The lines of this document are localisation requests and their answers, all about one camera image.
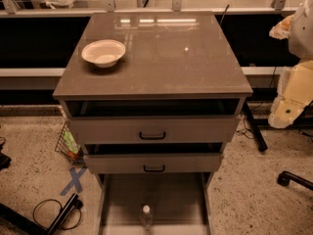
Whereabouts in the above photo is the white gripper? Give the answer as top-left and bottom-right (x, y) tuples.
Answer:
(268, 15), (313, 128)

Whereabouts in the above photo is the clear plastic water bottle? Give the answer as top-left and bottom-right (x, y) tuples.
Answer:
(140, 205), (154, 229)

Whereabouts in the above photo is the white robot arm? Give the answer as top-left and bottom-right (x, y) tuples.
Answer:
(268, 0), (313, 128)

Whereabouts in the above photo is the grey drawer cabinet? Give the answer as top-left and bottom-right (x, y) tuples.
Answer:
(52, 11), (254, 235)

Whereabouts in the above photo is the middle grey drawer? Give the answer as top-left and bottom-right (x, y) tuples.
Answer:
(84, 143), (224, 174)

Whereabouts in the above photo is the grey drawer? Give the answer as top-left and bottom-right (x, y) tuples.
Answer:
(84, 143), (224, 174)
(95, 172), (213, 235)
(65, 98), (243, 145)

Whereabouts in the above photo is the bottom grey drawer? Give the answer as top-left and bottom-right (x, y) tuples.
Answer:
(95, 172), (213, 235)

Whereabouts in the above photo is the top grey drawer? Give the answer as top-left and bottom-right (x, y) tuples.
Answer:
(65, 98), (243, 145)

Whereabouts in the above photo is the black table leg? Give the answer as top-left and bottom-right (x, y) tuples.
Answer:
(243, 102), (268, 153)

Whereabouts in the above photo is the black chair base leg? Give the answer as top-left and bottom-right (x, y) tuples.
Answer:
(277, 171), (313, 191)

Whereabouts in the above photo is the white paper bowl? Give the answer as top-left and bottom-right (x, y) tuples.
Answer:
(81, 39), (126, 68)

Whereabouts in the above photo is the green packet in basket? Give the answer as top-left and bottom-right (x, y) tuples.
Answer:
(64, 130), (80, 154)

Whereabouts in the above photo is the blue tape cross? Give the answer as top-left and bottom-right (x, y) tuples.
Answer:
(60, 166), (87, 196)

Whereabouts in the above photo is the black stand leg left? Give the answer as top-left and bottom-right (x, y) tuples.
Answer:
(0, 193), (82, 235)

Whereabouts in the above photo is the black cable under table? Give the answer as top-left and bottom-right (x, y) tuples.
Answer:
(235, 66), (278, 140)

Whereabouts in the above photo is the black top drawer handle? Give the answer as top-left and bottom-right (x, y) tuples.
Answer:
(139, 131), (166, 140)

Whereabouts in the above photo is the black drawer handle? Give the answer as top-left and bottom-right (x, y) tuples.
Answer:
(139, 131), (166, 140)
(143, 164), (165, 173)

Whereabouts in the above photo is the black middle drawer handle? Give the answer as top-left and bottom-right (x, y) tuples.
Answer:
(143, 164), (165, 173)

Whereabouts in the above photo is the wire mesh basket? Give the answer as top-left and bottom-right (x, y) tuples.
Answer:
(55, 124), (84, 165)

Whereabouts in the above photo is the black cable loop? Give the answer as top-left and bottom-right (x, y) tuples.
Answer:
(32, 198), (83, 231)

